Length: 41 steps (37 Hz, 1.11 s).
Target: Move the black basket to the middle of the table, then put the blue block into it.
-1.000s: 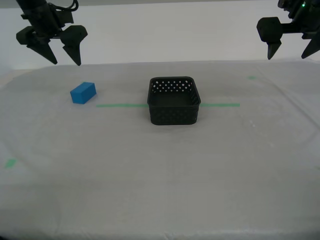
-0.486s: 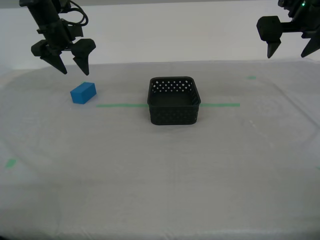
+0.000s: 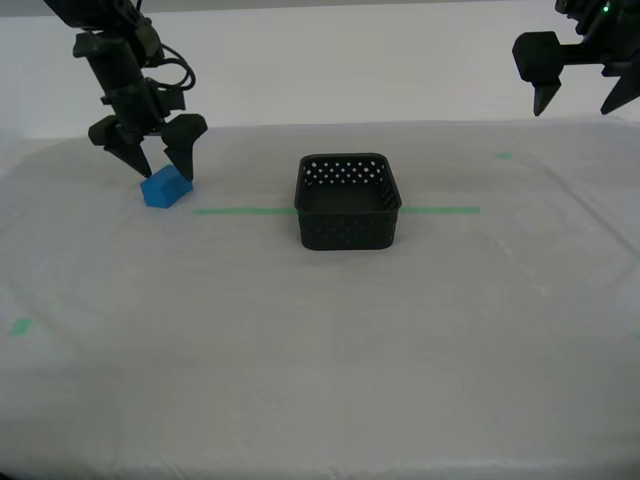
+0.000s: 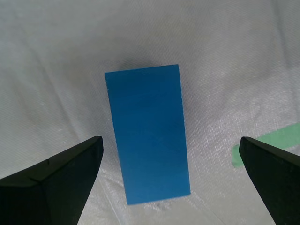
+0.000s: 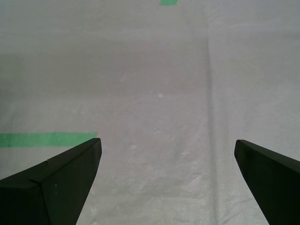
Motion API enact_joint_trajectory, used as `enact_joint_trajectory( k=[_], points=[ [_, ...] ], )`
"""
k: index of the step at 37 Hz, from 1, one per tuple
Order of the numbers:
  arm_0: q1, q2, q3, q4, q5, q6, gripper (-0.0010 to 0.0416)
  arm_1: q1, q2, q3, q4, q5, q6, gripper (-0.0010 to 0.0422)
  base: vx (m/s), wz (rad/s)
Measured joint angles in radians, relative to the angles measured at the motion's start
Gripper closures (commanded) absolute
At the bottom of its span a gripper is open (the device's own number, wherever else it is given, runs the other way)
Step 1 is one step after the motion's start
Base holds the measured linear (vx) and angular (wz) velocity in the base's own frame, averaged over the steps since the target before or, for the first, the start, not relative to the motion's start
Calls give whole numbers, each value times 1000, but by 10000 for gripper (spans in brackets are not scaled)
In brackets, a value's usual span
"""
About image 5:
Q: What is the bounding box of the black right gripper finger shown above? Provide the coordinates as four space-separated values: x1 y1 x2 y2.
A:
235 139 300 225
0 137 102 225

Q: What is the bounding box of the long green tape strip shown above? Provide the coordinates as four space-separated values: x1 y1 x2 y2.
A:
0 132 97 148

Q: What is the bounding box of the clear plastic table cover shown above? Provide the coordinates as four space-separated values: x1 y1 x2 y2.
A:
0 0 300 225

